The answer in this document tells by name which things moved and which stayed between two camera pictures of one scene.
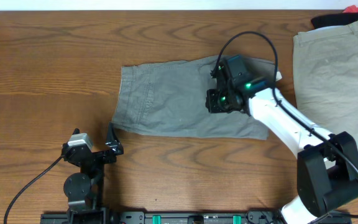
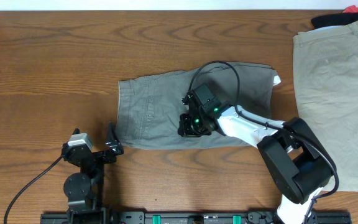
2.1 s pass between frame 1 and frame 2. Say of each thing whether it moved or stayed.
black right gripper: moved
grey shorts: moved
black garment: stayed
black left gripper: stayed
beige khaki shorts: stayed
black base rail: stayed
